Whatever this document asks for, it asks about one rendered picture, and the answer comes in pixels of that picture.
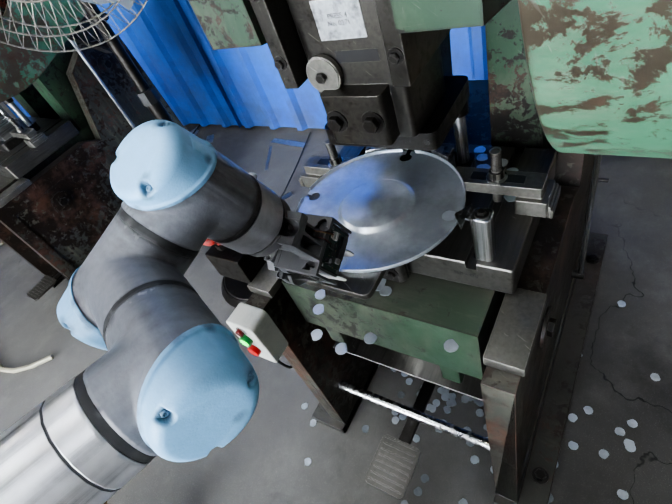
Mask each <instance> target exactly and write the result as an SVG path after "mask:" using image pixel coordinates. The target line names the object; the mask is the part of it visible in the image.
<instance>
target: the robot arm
mask: <svg viewBox="0 0 672 504"><path fill-rule="evenodd" d="M116 156H117V158H116V160H115V161H114V162H113V163H112V165H111V168H110V182H111V186H112V188H113V190H114V192H115V194H116V195H117V196H118V197H119V198H121V199H122V200H124V201H123V202H122V204H121V207H120V209H119V210H118V212H117V213H116V215H115V216H114V218H113V219H112V221H111V222H110V224H109V225H108V227H107V228H106V230H105V231H104V233H103V234H102V236H101V237H100V239H99V240H98V242H97V243H96V245H95V246H94V248H93V249H92V251H91V252H90V253H89V255H88V256H87V258H86V259H85V261H84V262H83V264H82V265H81V266H80V267H78V268H77V269H76V270H75V272H74V273H73V275H72V276H71V278H70V281H69V284H68V287H67V289H66V291H65V292H64V294H63V296H62V297H61V299H60V301H59V303H58V305H57V317H58V319H59V321H60V323H61V325H62V326H63V327H64V328H67V329H69V330H71V335H72V336H74V337H75V338H76V339H78V340H80V341H82V342H83V343H85V344H88V345H90V346H92V347H95V348H98V349H102V350H107V351H108V352H107V353H106V354H104V355H103V356H102V357H100V358H99V359H98V360H96V361H95V362H94V363H92V364H91V365H90V366H89V367H87V368H86V369H85V370H84V371H83V372H81V373H80V374H79V375H78V376H75V377H74V378H73V379H71V380H70V381H69V382H68V383H66V384H65V385H64V386H62V387H61V388H60V389H59V390H57V391H56V392H55V393H53V394H52V395H51V396H50V397H48V398H47V399H46V400H44V401H43V402H42V403H41V404H39V405H38V406H37V407H35V408H34V409H33V410H31V411H30V412H29V413H28V414H26V415H25V416H24V417H22V418H21V419H20V420H19V421H17V422H16V423H15V424H13V425H12V426H11V427H10V428H8V429H7V430H6V431H4V432H3V433H2V434H1V435H0V504H104V503H105V502H106V501H107V500H108V499H109V498H111V497H112V496H113V495H114V494H115V493H116V492H117V491H118V490H120V489H121V488H122V487H123V486H124V485H125V484H126V483H128V482H129V481H130V480H131V479H132V478H133V477H134V476H136V475H137V474H138V473H139V472H140V471H141V470H142V469H144V468H145V467H146V466H147V465H148V464H149V463H150V462H151V461H152V460H153V459H154V458H155V457H156V456H160V457H161V458H163V459H166V460H168V461H172V462H189V461H194V460H198V459H201V458H204V457H206V456H207V455H208V454H209V452H210V451H211V450H212V449H213V448H215V447H217V446H218V447H221V448H222V447H224V446H225V445H227V444H228V443H229V442H230V441H232V440H233V439H234V438H235V437H236V436H237V435H238V434H239V433H240V432H241V431H242V430H243V428H244V427H245V426H246V425H247V423H248V422H249V420H250V419H251V417H252V415H253V413H254V411H255V408H256V406H257V402H258V398H259V381H258V377H257V374H256V372H255V370H254V368H253V366H252V364H251V363H250V361H249V360H248V358H247V357H246V355H245V354H244V353H243V351H242V350H241V348H240V346H239V344H238V341H237V339H236V338H235V336H234V335H233V334H232V332H231V331H230V330H228V329H227V328H226V327H224V326H223V325H222V324H221V323H220V322H219V320H218V319H217V318H216V317H215V315H214V314H213V313H212V311H211V310H210V309H209V308H208V306H207V305H206V304H205V303H204V301H203V300H202V299H201V297H200V296H199V295H198V293H197V292H196V291H195V289H194V288H193V287H192V285H191V284H190V283H189V282H188V280H187V279H186V278H185V277H184V274H185V272H186V271H187V269H188V268H189V266H190V265H191V263H192V262H193V260H194V259H195V257H196V256H197V254H198V253H199V251H200V248H201V247H202V245H203V244H204V242H205V241H206V239H207V238H208V239H210V240H213V241H214V242H216V243H218V244H221V245H223V246H225V247H227V248H230V249H232V250H234V251H237V252H239V253H241V254H249V255H251V256H254V257H264V256H265V259H264V260H265V261H267V265H268V269H270V270H274V271H278V272H277V275H276V278H279V279H282V280H283V281H284V282H286V283H289V284H293V285H297V286H300V285H302V284H304V283H305V282H307V281H313V282H319V281H320V282H323V283H328V284H332V285H337V283H336V282H334V281H332V280H330V279H335V280H340V281H346V280H347V279H345V278H342V277H339V276H338V273H339V269H340V266H341V262H342V260H343V257H352V256H354V253H353V252H351V251H350V250H347V249H346V246H347V243H348V237H349V235H348V234H351V231H350V230H349V229H347V228H346V227H345V226H344V225H342V224H341V223H340V222H338V221H337V220H336V219H335V218H333V217H328V216H320V215H312V214H305V213H302V212H295V211H291V210H290V207H289V205H288V204H287V203H286V201H284V200H283V199H282V198H280V197H279V196H278V195H277V194H276V193H275V192H274V191H273V190H271V189H270V188H269V187H267V186H266V185H264V184H263V183H261V182H260V181H259V180H257V174H256V173H254V172H249V173H248V172H246V171H245V170H243V169H242V168H241V167H239V166H238V165H236V164H235V163H234V162H232V161H231V160H230V159H228V158H227V157H225V156H224V155H223V154H221V153H220V152H218V151H217V150H216V149H215V148H214V147H213V146H212V145H211V144H210V143H209V142H207V141H206V140H204V139H201V138H198V137H197V136H195V135H194V134H192V133H191V132H189V131H187V130H186V129H184V128H183V127H181V126H179V125H178V124H176V123H174V122H170V121H167V120H151V121H148V122H145V123H143V124H141V125H139V126H137V127H136V128H135V129H133V130H132V131H131V132H130V133H129V134H128V135H127V136H126V137H125V138H124V140H123V141H122V142H121V144H120V145H119V147H118V149H117V150H116ZM334 223H335V224H334ZM337 225H338V226H339V227H338V226H337ZM329 278H330V279H329Z"/></svg>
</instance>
